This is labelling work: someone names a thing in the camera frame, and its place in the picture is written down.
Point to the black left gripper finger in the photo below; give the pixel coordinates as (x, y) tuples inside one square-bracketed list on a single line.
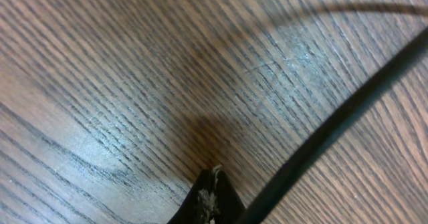
[(212, 199)]

